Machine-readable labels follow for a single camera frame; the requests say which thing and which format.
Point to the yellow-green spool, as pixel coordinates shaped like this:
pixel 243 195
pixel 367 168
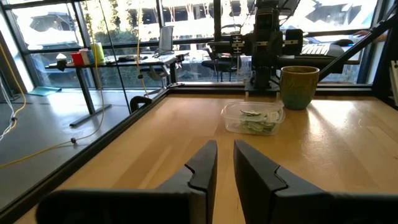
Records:
pixel 98 53

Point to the blue white box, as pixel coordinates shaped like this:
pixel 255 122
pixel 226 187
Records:
pixel 88 57

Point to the small black white gadget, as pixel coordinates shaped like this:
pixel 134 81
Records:
pixel 61 60

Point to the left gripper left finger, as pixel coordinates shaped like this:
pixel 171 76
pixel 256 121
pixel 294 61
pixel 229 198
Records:
pixel 202 186

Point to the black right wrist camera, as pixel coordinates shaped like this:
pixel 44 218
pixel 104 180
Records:
pixel 267 18

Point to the grey office chair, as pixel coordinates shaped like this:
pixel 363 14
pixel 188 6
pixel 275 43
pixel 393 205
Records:
pixel 166 40

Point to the black keyboard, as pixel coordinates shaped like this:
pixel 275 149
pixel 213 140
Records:
pixel 130 58

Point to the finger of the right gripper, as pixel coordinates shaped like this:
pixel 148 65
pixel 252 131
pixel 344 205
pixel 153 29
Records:
pixel 260 49
pixel 275 49

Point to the red box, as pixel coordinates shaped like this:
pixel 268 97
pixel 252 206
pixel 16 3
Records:
pixel 76 58

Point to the pale green tea packet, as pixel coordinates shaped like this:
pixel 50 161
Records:
pixel 255 126

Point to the teal floor mat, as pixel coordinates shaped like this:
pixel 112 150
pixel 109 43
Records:
pixel 43 91

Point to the olive ceramic mug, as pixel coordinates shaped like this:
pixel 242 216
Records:
pixel 298 88

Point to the laptop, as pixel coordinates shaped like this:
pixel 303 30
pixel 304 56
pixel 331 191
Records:
pixel 314 49

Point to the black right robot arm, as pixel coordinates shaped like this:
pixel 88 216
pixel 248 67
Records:
pixel 263 74

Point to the black window frame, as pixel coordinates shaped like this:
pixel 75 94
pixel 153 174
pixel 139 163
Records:
pixel 217 15

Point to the person's hand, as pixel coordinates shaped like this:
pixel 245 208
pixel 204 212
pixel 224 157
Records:
pixel 362 32

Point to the black-legged desk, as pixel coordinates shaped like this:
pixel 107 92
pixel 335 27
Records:
pixel 84 90

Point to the black aluminium table frame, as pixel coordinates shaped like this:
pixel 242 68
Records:
pixel 93 147

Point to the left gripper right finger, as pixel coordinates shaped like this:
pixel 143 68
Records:
pixel 264 193

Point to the clear plastic bin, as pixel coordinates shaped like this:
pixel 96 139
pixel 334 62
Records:
pixel 230 121

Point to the black office chair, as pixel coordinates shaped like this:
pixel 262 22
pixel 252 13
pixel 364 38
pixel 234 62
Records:
pixel 222 63

